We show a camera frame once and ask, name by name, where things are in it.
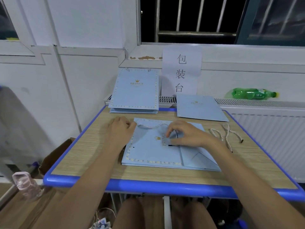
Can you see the blue-edged wooden desk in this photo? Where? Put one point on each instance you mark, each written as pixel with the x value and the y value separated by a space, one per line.
pixel 90 155

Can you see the white power strip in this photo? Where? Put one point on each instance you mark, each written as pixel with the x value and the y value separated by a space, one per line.
pixel 102 223

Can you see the person's leg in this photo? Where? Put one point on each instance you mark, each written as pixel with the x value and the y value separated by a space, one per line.
pixel 138 214
pixel 200 216

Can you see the person's left hand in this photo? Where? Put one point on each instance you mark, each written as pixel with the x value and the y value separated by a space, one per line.
pixel 119 132

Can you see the white paper sign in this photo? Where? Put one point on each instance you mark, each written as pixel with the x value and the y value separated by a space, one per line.
pixel 181 69

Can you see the metal window grille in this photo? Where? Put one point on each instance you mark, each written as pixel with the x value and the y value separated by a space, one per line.
pixel 190 33

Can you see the person's right hand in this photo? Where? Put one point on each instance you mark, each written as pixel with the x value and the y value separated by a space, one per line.
pixel 190 136

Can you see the teal framed sliding window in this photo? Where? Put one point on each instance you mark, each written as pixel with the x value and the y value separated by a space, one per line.
pixel 271 21

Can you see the stack of finished blue bags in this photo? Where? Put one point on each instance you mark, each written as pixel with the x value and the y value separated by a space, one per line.
pixel 133 110

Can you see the person's right forearm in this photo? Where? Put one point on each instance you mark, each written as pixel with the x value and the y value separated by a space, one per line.
pixel 257 183

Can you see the stack of blue paper bags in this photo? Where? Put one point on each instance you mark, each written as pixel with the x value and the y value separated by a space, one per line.
pixel 200 107

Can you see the white framed window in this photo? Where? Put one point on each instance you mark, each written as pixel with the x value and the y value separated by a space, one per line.
pixel 19 47

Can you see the pink water bottle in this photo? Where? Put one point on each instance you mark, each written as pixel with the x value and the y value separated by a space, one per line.
pixel 26 186

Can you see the green plastic bottle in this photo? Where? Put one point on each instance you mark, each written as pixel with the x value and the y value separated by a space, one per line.
pixel 252 94

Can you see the brown cardboard box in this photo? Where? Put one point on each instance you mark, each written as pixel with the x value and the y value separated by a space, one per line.
pixel 55 157

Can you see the person's left forearm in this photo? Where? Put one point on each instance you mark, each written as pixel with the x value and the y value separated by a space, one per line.
pixel 76 188

